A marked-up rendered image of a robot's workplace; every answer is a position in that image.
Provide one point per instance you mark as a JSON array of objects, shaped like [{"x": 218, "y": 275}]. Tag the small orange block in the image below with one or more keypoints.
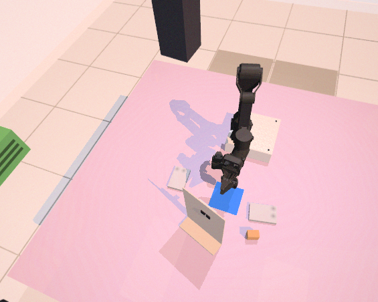
[{"x": 252, "y": 234}]

